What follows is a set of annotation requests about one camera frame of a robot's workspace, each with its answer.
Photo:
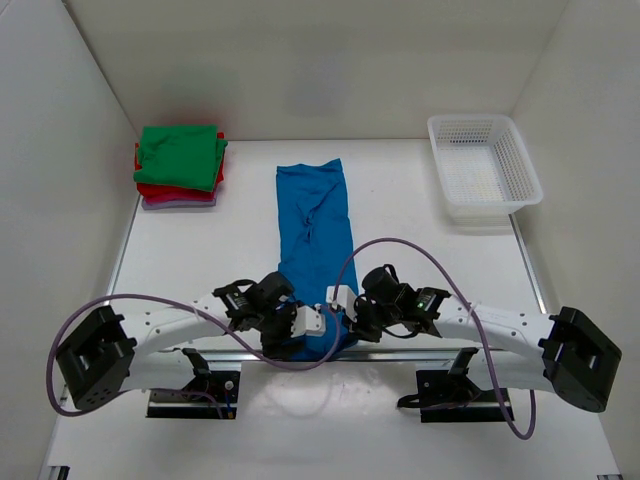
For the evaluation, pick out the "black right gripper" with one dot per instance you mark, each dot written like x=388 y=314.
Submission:
x=359 y=329

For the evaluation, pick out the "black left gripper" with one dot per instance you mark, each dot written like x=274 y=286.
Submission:
x=273 y=345

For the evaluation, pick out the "blue t-shirt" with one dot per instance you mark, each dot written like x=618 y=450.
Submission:
x=315 y=229

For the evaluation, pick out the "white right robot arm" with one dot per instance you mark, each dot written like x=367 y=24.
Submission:
x=565 y=353

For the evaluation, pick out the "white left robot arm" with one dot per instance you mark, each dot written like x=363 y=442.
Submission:
x=102 y=354

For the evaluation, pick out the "folded purple t-shirt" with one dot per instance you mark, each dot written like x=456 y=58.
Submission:
x=183 y=203

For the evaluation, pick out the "white plastic mesh basket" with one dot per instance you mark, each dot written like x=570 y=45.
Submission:
x=483 y=165

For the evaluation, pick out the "folded green t-shirt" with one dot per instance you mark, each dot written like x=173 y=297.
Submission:
x=185 y=156

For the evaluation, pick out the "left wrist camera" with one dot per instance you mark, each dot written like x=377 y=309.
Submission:
x=308 y=321

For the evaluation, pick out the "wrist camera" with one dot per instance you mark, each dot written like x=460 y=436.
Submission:
x=308 y=321
x=342 y=299

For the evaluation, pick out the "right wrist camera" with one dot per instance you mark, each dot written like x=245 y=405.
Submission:
x=342 y=299

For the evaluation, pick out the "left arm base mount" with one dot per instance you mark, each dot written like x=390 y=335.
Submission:
x=211 y=394

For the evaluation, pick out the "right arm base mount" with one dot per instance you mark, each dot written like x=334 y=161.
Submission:
x=446 y=394

